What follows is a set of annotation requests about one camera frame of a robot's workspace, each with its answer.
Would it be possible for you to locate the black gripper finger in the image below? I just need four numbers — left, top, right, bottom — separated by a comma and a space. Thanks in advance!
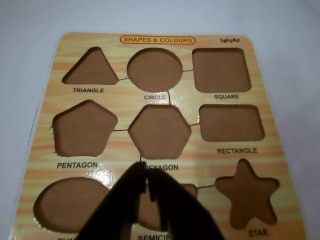
146, 171, 226, 240
74, 161, 148, 240

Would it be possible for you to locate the wooden shapes puzzle board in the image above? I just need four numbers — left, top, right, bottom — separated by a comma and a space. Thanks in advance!
11, 31, 307, 240

